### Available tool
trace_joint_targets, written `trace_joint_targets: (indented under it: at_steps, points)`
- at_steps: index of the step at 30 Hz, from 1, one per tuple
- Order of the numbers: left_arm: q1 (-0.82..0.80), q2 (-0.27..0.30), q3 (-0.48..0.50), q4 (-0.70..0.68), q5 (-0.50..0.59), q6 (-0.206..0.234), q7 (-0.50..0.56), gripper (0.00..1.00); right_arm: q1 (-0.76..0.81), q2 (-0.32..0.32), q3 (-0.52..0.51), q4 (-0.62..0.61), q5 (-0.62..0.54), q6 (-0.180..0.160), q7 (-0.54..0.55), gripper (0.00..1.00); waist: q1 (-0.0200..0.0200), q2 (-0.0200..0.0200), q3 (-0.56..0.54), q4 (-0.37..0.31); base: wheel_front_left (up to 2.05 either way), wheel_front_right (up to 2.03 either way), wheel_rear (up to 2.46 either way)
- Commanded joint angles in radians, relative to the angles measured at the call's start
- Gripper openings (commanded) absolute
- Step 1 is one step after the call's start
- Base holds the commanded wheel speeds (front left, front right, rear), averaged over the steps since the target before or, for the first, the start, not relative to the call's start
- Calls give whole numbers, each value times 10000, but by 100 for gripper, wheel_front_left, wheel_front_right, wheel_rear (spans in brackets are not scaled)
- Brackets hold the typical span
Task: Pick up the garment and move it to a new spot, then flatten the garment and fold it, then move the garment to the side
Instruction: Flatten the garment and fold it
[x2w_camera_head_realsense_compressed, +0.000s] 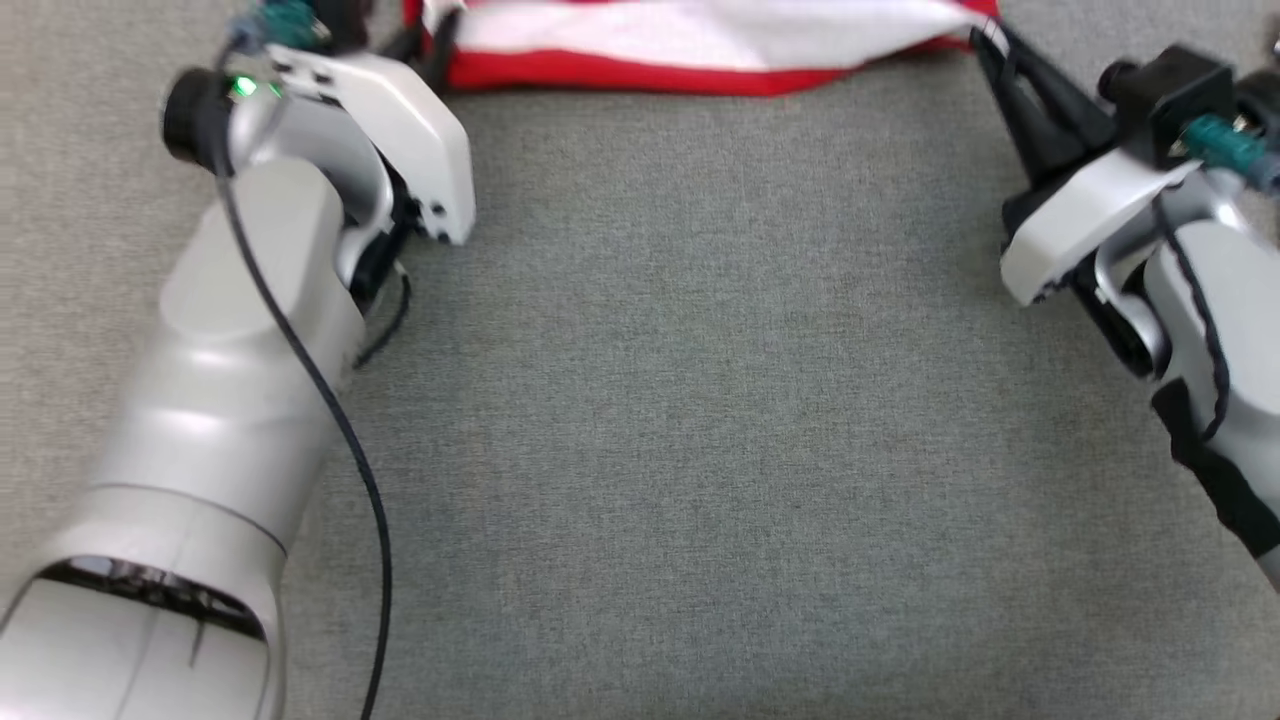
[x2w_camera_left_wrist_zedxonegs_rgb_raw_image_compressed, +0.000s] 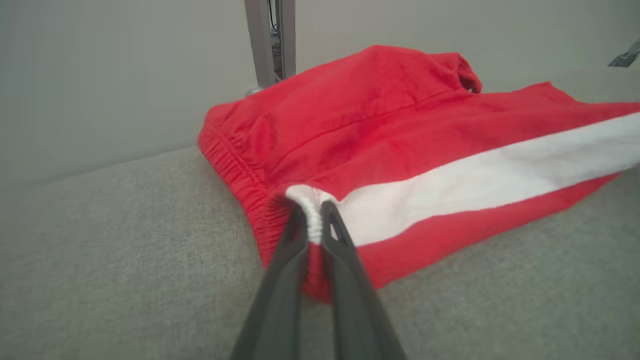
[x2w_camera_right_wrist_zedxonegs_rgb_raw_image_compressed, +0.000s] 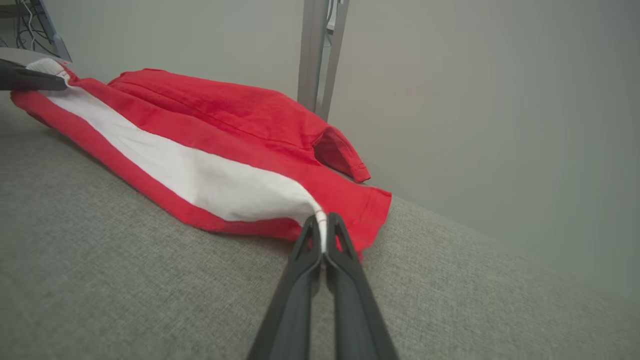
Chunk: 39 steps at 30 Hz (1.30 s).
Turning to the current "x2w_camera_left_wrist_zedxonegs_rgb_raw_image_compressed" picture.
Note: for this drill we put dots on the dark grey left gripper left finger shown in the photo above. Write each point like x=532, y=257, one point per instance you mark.
x=280, y=300

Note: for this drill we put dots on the grey metal post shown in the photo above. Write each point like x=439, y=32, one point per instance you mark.
x=262, y=40

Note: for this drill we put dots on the red Bulls 23 shorts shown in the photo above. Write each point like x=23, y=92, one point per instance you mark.
x=380, y=125

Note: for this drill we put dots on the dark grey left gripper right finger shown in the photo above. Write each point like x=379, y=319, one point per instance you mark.
x=355, y=300

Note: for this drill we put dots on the grey metal frame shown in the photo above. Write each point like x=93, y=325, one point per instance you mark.
x=627, y=56

